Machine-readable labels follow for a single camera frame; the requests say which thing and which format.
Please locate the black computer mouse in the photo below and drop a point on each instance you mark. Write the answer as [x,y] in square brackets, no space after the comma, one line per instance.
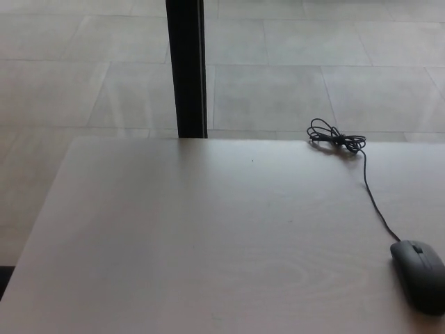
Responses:
[419,278]

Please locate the black vertical post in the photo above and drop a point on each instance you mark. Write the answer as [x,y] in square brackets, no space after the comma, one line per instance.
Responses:
[187,69]

